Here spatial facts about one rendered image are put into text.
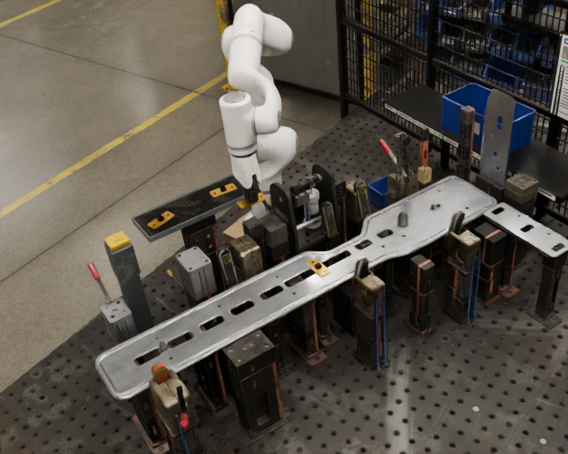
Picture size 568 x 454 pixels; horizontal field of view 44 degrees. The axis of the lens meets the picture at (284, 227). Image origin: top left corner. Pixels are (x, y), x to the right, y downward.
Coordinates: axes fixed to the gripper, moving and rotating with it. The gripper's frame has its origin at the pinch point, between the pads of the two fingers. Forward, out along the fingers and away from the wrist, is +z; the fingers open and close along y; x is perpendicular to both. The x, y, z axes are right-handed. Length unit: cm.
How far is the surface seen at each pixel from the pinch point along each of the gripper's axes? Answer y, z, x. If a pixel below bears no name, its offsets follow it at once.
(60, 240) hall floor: -191, 126, -48
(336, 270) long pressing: 17.2, 26.4, 16.9
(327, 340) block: 16, 56, 12
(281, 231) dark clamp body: -2.4, 20.1, 9.1
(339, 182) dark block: -7.6, 15.0, 34.2
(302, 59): -239, 92, 144
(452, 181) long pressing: 0, 28, 75
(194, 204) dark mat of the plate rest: -19.1, 10.0, -12.0
